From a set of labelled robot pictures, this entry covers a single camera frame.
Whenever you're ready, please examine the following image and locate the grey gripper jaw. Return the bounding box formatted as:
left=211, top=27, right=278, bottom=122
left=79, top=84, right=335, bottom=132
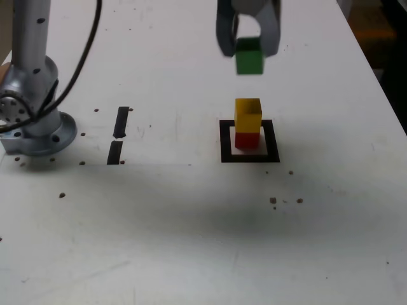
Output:
left=215, top=0, right=240, bottom=58
left=233, top=0, right=284, bottom=58

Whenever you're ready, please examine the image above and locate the green cube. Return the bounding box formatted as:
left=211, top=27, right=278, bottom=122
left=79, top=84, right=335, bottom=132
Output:
left=235, top=37, right=265, bottom=76

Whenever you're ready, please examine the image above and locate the yellow cube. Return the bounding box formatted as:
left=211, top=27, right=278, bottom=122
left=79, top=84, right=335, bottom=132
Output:
left=234, top=98, right=263, bottom=133

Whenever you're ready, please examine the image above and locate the red cube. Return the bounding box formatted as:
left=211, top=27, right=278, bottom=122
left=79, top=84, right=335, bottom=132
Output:
left=234, top=132, right=260, bottom=149

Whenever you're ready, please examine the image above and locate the black tape square outline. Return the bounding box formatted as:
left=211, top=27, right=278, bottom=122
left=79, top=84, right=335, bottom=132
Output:
left=219, top=119, right=280, bottom=163

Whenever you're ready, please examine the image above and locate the black tape strip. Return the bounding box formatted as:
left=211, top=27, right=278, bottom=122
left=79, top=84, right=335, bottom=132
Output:
left=106, top=106, right=130, bottom=166

